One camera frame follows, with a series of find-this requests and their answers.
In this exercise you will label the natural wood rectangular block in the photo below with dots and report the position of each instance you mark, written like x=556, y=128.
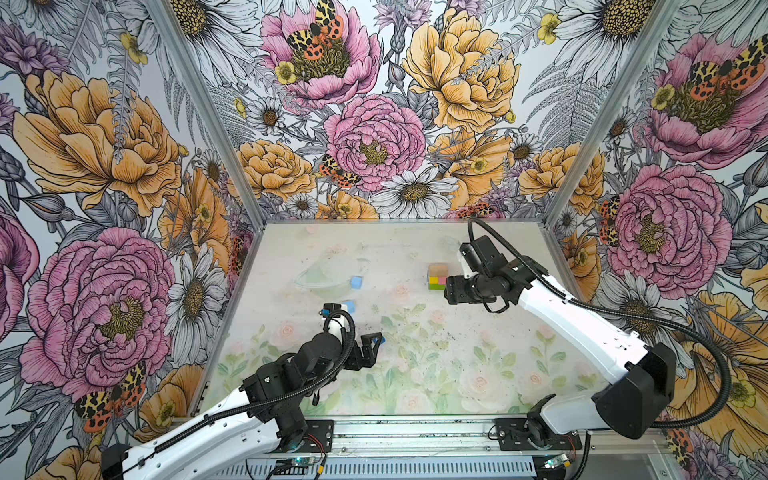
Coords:
x=438, y=270

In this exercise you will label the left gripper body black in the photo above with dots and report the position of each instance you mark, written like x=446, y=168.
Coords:
x=356, y=362

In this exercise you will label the aluminium front rail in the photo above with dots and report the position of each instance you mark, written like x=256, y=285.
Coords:
x=407, y=436

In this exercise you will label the white vented cable duct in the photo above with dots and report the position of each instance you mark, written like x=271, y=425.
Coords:
x=517, y=467

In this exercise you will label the right aluminium corner post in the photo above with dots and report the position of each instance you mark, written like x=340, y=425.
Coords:
x=650, y=37

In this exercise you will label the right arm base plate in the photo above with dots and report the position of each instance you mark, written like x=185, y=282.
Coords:
x=519, y=433

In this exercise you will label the aluminium corner post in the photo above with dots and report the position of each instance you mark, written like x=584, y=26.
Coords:
x=650, y=37
x=187, y=71

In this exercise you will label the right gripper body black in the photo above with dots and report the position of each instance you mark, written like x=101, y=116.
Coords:
x=474, y=290

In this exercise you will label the left aluminium corner post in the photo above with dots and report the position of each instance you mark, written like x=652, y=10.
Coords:
x=187, y=71

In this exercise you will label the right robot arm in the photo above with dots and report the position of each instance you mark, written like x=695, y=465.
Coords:
x=640, y=378

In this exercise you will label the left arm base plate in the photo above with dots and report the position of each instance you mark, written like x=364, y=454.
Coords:
x=318, y=438

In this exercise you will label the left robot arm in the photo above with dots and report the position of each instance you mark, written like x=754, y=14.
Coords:
x=263, y=415

